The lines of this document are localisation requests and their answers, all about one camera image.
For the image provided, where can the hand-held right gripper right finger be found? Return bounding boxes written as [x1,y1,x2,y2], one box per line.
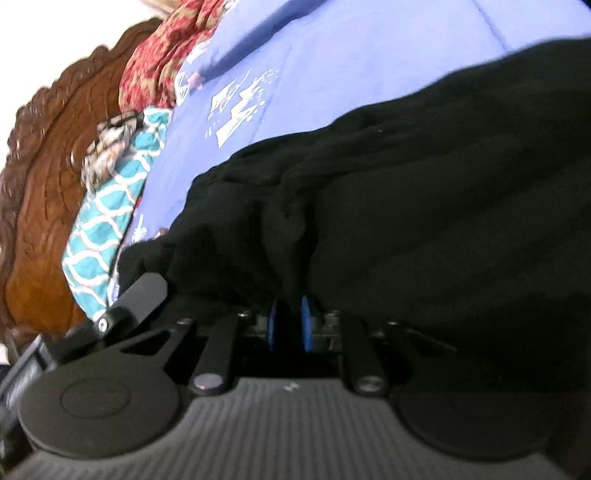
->
[300,295,458,397]

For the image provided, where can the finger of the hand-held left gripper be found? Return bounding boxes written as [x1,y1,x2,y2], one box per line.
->
[98,272,169,343]

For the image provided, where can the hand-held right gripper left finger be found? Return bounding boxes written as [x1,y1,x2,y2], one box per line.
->
[120,299,290,397]

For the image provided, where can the black pants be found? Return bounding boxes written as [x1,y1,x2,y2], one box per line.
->
[117,39,591,384]

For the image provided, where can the teal patterned pillow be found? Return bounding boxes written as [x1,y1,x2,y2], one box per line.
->
[62,106,174,321]

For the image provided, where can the carved wooden headboard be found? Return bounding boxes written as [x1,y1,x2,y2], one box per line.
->
[0,18,163,354]

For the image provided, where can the floral fabric scrunchie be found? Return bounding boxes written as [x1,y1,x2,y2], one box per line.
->
[81,111,141,190]

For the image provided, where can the red floral blanket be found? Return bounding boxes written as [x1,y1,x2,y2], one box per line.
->
[119,0,241,114]

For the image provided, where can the blue printed bedsheet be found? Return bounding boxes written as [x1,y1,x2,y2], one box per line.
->
[106,0,591,296]

